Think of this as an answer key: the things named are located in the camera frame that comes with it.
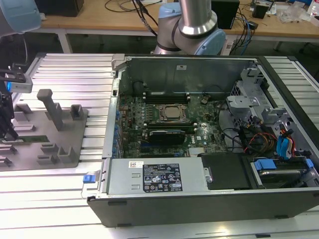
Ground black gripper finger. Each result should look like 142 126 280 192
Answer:
3 118 19 141

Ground green RAM stick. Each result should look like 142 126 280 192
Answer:
0 135 48 144

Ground black RAM slots bank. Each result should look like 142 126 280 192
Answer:
143 120 198 132
144 90 191 105

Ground grey parts rack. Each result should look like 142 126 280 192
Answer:
0 88 89 172

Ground blue case latch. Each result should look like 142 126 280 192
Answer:
83 174 97 185

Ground large black box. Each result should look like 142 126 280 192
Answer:
34 0 84 17

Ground green motherboard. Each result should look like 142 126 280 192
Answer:
117 92 228 159

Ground grey power supply unit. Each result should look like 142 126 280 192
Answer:
106 157 209 195

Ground black graphics card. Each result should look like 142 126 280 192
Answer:
149 129 186 145

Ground silver CPU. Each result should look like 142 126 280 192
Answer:
165 107 181 118

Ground silver chipset heatsink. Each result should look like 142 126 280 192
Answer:
187 146 208 156

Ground black open PC case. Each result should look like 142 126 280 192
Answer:
87 53 319 229

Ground black plastic shroud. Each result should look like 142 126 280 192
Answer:
198 152 251 191

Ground silver drive cage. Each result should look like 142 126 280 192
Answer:
225 66 271 130

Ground black upright box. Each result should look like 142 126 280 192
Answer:
211 0 240 30

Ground hard disk in blue carrier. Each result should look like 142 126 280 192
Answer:
252 158 314 189

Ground small black cube device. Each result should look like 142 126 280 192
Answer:
252 3 273 18

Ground clear plastic bags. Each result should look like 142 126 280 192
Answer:
277 4 311 24

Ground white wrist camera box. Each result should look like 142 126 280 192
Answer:
4 62 33 94

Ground metal socket cover frame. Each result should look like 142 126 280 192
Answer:
159 104 188 122

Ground black camera cable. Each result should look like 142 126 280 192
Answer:
131 0 160 36

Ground red yellow wire bundle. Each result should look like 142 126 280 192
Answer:
244 132 278 153

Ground blue hanging cable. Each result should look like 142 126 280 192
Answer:
244 19 253 56

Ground grey metal bracket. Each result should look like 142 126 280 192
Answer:
261 107 301 140

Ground blue flat wire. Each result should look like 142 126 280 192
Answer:
276 133 296 160

